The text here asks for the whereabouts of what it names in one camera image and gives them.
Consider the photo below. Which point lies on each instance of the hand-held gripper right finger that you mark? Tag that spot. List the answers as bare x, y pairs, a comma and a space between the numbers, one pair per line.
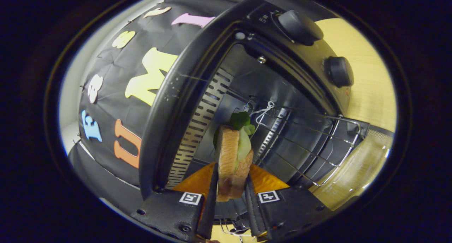
255, 214

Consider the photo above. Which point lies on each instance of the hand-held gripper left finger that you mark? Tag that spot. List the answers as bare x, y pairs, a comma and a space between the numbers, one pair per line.
209, 214

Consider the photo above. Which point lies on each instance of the lettuce sandwich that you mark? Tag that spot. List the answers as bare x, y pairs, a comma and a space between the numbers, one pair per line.
229, 158

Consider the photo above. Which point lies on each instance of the black toaster oven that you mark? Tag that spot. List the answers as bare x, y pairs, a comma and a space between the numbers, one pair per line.
169, 105

